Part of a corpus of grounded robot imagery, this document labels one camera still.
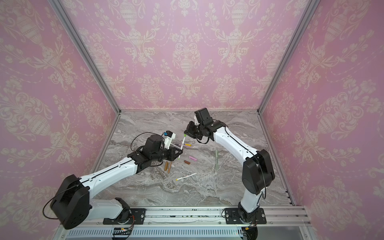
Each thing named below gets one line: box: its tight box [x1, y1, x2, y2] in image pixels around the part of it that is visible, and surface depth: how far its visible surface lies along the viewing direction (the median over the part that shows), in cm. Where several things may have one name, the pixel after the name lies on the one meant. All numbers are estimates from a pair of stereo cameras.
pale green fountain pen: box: [215, 150, 219, 170], surface depth 96 cm
